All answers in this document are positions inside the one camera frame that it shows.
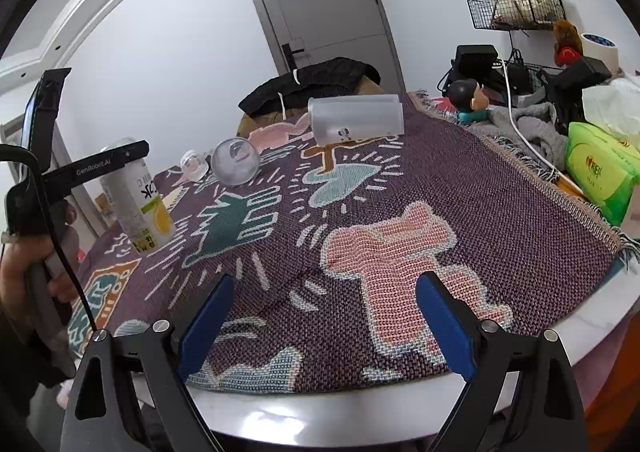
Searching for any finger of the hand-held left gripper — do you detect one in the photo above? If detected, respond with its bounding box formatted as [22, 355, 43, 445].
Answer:
[21, 68, 72, 173]
[41, 140, 150, 189]

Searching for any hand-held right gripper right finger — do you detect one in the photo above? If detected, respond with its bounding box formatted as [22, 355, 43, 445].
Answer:
[416, 271, 587, 452]

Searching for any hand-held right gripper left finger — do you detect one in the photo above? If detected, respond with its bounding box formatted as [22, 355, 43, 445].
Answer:
[60, 274, 236, 452]

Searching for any frosted plastic cup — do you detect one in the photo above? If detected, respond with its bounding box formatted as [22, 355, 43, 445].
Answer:
[307, 94, 405, 145]

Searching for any small clear glass cup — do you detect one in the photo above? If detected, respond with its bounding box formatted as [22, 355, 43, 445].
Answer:
[180, 150, 209, 181]

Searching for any person's left hand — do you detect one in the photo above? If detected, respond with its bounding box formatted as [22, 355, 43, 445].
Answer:
[0, 199, 81, 333]

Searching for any white lemon drink bottle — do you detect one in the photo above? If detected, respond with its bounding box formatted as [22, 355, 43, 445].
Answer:
[101, 137, 176, 253]

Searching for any purple printed blanket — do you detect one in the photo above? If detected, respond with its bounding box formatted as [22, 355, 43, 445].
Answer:
[65, 92, 640, 394]

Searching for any grey cloth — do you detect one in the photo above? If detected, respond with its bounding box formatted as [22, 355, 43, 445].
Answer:
[487, 102, 571, 173]

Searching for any green wet wipe pack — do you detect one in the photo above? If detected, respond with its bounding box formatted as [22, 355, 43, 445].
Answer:
[564, 121, 640, 228]

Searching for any cartoon boy figurine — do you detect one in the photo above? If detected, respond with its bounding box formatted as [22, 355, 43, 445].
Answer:
[446, 78, 494, 125]

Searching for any black jacket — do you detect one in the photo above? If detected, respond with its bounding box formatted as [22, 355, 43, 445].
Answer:
[238, 57, 381, 115]

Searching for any black box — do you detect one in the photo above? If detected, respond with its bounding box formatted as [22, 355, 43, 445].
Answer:
[452, 45, 501, 83]

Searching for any white plastic bag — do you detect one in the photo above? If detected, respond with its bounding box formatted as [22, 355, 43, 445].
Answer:
[582, 77, 640, 138]

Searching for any grey door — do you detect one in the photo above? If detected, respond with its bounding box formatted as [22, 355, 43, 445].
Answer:
[236, 0, 407, 97]

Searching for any black pouch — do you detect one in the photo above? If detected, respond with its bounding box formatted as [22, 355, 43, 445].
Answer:
[554, 56, 614, 93]

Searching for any brown plush toy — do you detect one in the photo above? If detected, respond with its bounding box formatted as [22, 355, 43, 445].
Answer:
[552, 20, 585, 67]

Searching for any white tape roll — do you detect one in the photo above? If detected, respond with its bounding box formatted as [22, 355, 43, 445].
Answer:
[579, 32, 621, 73]

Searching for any black door handle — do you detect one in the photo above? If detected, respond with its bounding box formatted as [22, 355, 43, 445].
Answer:
[281, 42, 307, 75]

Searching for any white cable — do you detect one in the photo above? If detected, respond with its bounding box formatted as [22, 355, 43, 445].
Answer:
[492, 58, 557, 169]

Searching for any low black wire basket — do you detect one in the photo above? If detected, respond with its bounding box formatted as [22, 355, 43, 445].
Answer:
[504, 61, 566, 98]

